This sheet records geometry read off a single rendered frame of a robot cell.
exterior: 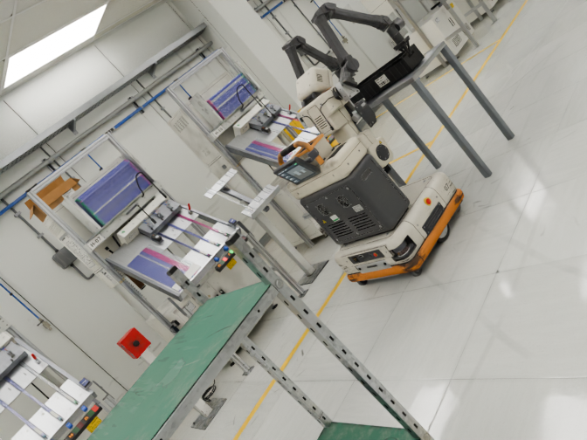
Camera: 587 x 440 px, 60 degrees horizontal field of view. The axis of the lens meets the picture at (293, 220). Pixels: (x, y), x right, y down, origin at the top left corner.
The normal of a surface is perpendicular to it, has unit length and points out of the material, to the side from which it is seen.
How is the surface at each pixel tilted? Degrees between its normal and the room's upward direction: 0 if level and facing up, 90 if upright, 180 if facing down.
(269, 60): 90
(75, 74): 90
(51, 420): 47
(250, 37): 90
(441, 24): 90
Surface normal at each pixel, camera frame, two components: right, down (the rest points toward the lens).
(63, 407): -0.06, -0.69
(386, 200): 0.50, -0.22
